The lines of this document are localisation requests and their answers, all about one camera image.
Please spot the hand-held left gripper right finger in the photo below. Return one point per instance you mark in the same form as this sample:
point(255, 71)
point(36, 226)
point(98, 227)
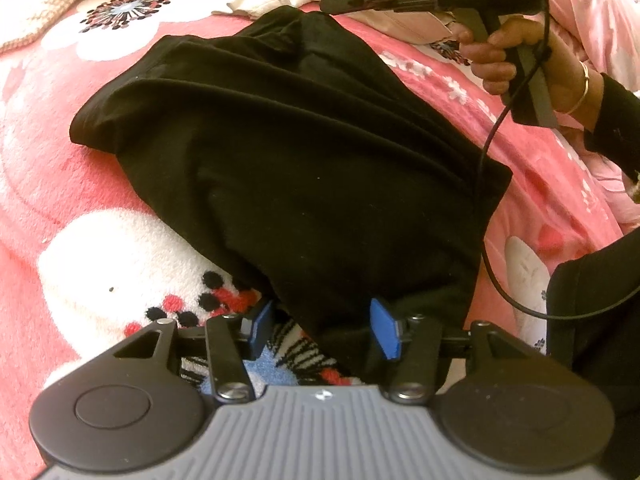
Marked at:
point(385, 330)

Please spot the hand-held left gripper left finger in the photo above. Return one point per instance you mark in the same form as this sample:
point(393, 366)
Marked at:
point(260, 330)

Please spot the black printed t-shirt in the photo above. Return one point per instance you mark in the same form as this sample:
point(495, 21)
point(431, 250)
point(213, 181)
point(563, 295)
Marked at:
point(300, 160)

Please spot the person's right forearm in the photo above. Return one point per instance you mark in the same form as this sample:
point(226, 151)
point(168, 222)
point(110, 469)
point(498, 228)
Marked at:
point(620, 120)

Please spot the person's right hand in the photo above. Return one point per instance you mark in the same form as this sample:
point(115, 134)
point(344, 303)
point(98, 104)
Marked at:
point(565, 80)

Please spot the gold bangle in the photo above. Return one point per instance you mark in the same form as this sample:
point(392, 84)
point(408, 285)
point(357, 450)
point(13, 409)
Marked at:
point(585, 80)

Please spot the red floral blanket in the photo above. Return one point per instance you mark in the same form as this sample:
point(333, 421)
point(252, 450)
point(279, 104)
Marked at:
point(75, 185)

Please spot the beige checked sweater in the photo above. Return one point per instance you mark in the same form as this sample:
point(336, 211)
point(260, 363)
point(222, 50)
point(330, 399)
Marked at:
point(50, 5)

